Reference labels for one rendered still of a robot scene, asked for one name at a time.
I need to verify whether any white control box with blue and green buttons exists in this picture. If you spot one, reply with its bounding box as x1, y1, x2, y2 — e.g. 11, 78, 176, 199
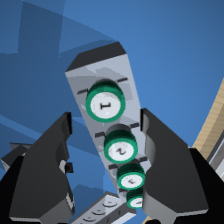
1, 143, 74, 174

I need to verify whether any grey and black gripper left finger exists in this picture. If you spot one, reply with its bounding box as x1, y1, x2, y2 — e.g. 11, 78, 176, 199
0, 112, 75, 224

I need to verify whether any blue work mat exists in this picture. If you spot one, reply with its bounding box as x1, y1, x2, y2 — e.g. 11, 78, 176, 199
0, 0, 224, 224

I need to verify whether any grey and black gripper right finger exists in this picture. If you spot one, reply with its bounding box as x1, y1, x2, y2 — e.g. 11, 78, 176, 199
140, 108, 224, 224

